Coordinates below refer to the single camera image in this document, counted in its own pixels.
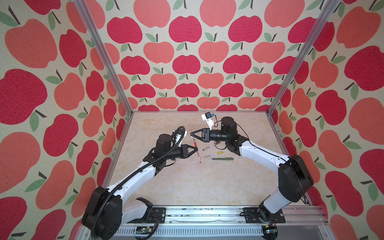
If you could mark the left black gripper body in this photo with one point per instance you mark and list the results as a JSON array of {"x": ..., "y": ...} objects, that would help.
[{"x": 178, "y": 152}]

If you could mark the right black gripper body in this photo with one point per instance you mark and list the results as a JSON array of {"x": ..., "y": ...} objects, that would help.
[{"x": 213, "y": 135}]

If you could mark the red gel pen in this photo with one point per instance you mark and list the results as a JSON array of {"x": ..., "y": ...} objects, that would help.
[{"x": 195, "y": 144}]

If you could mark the white patterned pen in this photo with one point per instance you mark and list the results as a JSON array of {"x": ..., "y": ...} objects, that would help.
[{"x": 213, "y": 145}]

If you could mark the green fountain pen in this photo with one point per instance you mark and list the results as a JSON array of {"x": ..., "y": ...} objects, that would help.
[{"x": 223, "y": 159}]

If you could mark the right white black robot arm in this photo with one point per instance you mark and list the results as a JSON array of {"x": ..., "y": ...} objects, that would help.
[{"x": 294, "y": 178}]

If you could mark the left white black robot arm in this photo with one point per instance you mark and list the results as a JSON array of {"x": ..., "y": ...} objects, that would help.
[{"x": 105, "y": 213}]

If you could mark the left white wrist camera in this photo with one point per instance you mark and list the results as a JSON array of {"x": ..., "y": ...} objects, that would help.
[{"x": 178, "y": 136}]

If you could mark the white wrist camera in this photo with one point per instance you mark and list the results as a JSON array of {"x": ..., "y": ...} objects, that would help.
[
  {"x": 208, "y": 118},
  {"x": 178, "y": 136}
]

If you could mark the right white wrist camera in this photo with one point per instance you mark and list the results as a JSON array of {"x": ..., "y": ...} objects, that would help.
[{"x": 208, "y": 118}]

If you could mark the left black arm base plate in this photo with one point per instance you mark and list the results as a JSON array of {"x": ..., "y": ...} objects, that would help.
[{"x": 157, "y": 214}]

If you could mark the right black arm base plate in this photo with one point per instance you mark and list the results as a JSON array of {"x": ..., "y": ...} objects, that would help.
[{"x": 254, "y": 216}]

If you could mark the white slotted cable duct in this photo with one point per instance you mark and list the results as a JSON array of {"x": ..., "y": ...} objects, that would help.
[{"x": 173, "y": 231}]

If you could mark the aluminium front frame rail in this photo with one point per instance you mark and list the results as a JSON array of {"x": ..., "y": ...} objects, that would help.
[{"x": 225, "y": 215}]

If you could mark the left aluminium frame post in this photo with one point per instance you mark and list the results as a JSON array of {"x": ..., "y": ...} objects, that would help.
[{"x": 103, "y": 53}]

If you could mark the aluminium frame post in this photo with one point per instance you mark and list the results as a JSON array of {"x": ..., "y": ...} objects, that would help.
[
  {"x": 319, "y": 24},
  {"x": 103, "y": 53}
]

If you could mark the right aluminium frame post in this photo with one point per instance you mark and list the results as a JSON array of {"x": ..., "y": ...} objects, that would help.
[{"x": 319, "y": 24}]

